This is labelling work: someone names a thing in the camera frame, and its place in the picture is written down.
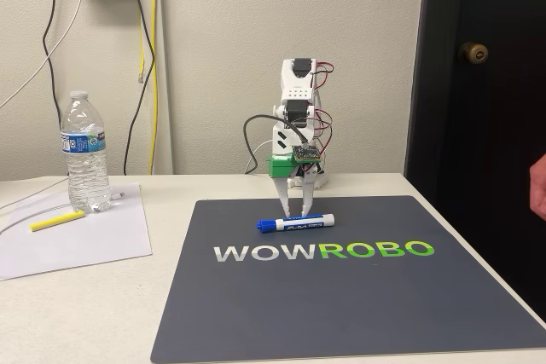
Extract black camera cable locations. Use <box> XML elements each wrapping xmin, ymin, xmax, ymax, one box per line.
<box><xmin>243</xmin><ymin>114</ymin><xmax>309</xmax><ymax>176</ymax></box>

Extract yellow flat stick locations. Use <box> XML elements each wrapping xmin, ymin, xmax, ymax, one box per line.
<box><xmin>28</xmin><ymin>209</ymin><xmax>85</xmax><ymax>233</ymax></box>

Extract person's hand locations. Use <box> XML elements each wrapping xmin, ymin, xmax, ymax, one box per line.
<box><xmin>528</xmin><ymin>153</ymin><xmax>546</xmax><ymax>222</ymax></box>

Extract yellow wall cable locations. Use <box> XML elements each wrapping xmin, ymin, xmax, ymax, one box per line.
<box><xmin>134</xmin><ymin>0</ymin><xmax>155</xmax><ymax>176</ymax></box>

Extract white wall trim strip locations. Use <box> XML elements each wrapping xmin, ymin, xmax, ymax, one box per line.
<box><xmin>155</xmin><ymin>0</ymin><xmax>175</xmax><ymax>176</ymax></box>

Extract dark grey WOWROBO mat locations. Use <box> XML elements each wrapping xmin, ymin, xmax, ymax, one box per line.
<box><xmin>149</xmin><ymin>195</ymin><xmax>546</xmax><ymax>364</ymax></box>

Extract red black servo wires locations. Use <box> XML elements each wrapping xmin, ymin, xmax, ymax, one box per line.
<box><xmin>310</xmin><ymin>61</ymin><xmax>336</xmax><ymax>159</ymax></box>

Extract brass door knob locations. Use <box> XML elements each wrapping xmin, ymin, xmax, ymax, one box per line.
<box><xmin>458</xmin><ymin>42</ymin><xmax>490</xmax><ymax>66</ymax></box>

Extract white cable on table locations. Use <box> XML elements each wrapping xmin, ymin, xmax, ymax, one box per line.
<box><xmin>0</xmin><ymin>176</ymin><xmax>84</xmax><ymax>236</ymax></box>

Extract clear plastic water bottle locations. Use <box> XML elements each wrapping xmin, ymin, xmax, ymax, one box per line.
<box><xmin>60</xmin><ymin>90</ymin><xmax>113</xmax><ymax>214</ymax></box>

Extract white charger cable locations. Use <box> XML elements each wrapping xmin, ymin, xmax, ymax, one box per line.
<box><xmin>0</xmin><ymin>0</ymin><xmax>91</xmax><ymax>108</ymax></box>

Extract white paper sheet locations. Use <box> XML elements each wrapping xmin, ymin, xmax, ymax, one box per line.
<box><xmin>0</xmin><ymin>182</ymin><xmax>154</xmax><ymax>282</ymax></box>

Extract dark door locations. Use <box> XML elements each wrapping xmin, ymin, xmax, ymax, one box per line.
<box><xmin>404</xmin><ymin>0</ymin><xmax>546</xmax><ymax>318</ymax></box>

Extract blue dry erase marker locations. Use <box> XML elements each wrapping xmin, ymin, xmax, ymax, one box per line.
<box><xmin>255</xmin><ymin>212</ymin><xmax>336</xmax><ymax>233</ymax></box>

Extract black wall cable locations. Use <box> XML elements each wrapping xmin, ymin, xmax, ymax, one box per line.
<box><xmin>41</xmin><ymin>0</ymin><xmax>72</xmax><ymax>176</ymax></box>
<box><xmin>123</xmin><ymin>0</ymin><xmax>157</xmax><ymax>176</ymax></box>

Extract white cable behind arm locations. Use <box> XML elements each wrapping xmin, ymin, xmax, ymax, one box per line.
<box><xmin>245</xmin><ymin>139</ymin><xmax>275</xmax><ymax>174</ymax></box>

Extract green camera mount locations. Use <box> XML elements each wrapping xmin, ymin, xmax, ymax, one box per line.
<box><xmin>267</xmin><ymin>154</ymin><xmax>300</xmax><ymax>180</ymax></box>

